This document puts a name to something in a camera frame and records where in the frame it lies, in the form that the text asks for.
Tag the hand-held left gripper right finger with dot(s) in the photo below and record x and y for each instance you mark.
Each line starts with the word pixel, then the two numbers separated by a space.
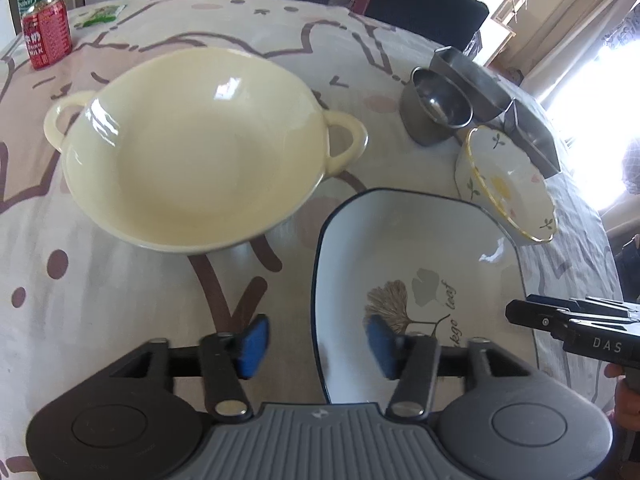
pixel 380 351

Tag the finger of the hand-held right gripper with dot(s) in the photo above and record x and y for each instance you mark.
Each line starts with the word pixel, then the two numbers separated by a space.
pixel 535 314
pixel 590 306

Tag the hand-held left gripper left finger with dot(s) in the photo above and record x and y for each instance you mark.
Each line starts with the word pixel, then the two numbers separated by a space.
pixel 252 346

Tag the white square plate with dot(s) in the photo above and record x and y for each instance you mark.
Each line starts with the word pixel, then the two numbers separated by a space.
pixel 425 240

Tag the small floral bowl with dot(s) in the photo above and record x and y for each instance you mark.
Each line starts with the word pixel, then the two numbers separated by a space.
pixel 505 190

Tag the steel rectangular tray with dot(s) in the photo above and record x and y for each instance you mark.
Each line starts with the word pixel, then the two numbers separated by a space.
pixel 475 85
pixel 544 146

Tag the round steel bowl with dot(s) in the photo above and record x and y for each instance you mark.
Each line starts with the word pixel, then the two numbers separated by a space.
pixel 425 121

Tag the person's right hand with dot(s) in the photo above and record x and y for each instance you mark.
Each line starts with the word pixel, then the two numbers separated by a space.
pixel 629 407

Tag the bear print tablecloth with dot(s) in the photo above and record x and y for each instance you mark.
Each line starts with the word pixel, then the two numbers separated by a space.
pixel 125 300

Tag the beige curtain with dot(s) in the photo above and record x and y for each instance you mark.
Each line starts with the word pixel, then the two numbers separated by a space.
pixel 565 45

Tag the green packet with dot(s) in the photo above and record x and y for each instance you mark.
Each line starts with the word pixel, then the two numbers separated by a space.
pixel 100 15

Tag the red soda can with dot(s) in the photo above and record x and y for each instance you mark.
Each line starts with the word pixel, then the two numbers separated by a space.
pixel 47 32

